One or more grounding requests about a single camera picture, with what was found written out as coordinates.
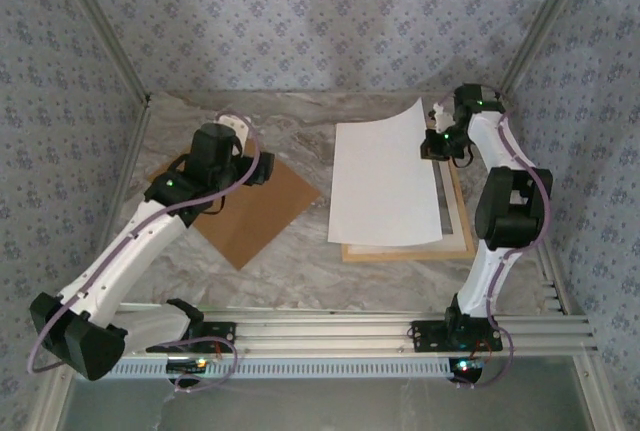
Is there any sea landscape photo print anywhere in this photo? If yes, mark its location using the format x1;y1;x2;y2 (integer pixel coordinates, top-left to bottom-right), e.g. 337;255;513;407
326;96;445;247

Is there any brown backing board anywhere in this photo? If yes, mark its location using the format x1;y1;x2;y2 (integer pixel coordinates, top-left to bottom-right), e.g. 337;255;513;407
146;153;322;272

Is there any light wooden picture frame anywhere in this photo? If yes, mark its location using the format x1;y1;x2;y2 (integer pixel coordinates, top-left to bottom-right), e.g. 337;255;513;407
341;158;477;264

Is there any control board with LED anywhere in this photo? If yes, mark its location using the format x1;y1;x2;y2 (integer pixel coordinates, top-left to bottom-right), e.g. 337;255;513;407
448;357;489;385
166;357;209;375

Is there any grey metal sheet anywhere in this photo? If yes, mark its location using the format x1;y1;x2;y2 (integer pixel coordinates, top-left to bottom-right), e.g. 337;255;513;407
57;373;601;431

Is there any aluminium side rail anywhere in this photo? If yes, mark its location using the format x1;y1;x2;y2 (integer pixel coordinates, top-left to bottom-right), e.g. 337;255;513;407
494;93;574;317
74;98;154;320

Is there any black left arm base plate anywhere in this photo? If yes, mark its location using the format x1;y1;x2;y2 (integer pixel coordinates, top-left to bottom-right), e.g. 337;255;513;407
146;320;237;354

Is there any aluminium corner post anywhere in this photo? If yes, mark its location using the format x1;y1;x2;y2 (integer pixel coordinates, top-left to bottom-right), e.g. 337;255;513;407
49;0;154;105
494;0;600;102

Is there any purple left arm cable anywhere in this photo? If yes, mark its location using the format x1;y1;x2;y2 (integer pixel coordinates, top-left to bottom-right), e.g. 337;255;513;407
27;111;264;395

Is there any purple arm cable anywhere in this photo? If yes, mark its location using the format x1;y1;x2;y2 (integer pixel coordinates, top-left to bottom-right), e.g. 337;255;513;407
438;81;555;391
27;111;264;395

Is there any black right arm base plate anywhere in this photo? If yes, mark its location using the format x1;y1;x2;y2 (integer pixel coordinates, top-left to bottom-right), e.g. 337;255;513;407
409;319;504;352

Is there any aluminium cross rail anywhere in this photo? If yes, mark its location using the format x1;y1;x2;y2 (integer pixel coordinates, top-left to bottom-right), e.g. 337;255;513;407
53;300;600;358

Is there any slotted grey cable duct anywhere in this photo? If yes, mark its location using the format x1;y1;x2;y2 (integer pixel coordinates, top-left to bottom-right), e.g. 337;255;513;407
74;356;454;381

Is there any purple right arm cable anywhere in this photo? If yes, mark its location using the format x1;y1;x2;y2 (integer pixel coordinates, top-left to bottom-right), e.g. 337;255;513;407
438;81;555;391

